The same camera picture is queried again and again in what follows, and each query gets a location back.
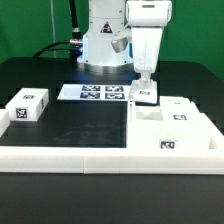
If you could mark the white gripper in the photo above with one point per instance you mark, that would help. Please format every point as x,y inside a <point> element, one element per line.
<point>145,47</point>

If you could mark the white door panel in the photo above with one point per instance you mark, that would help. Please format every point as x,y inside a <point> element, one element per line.
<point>178,108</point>
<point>145,92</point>

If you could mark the white cabinet body box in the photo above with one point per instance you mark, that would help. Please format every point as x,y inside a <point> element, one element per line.
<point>148,131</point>

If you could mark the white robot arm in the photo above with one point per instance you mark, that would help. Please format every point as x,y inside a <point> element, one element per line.
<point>109,17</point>

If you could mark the white cabinet top block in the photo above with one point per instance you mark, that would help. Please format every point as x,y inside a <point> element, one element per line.
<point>28,104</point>

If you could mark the white marker sheet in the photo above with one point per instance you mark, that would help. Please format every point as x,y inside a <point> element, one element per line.
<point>94,92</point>

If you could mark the white U-shaped fence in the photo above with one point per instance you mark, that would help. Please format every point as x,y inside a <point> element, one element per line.
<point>115,160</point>

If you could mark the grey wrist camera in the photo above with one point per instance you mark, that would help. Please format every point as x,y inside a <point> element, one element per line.
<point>120,41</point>

